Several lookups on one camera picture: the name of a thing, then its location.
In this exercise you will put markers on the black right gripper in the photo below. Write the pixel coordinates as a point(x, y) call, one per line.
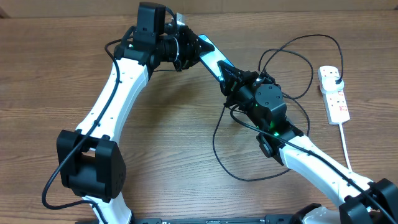
point(232, 76)

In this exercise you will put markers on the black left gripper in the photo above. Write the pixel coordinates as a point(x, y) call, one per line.
point(192, 48)

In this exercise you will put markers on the black smartphone lit screen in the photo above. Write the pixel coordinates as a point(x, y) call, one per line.
point(210, 60)

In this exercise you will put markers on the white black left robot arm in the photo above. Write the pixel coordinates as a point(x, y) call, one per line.
point(90, 161)

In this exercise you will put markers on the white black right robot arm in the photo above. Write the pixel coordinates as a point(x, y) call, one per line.
point(358, 198)

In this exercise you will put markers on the white charger plug adapter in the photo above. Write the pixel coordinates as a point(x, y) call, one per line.
point(329, 84)

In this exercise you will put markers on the white power strip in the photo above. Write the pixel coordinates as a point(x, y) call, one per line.
point(335, 102)

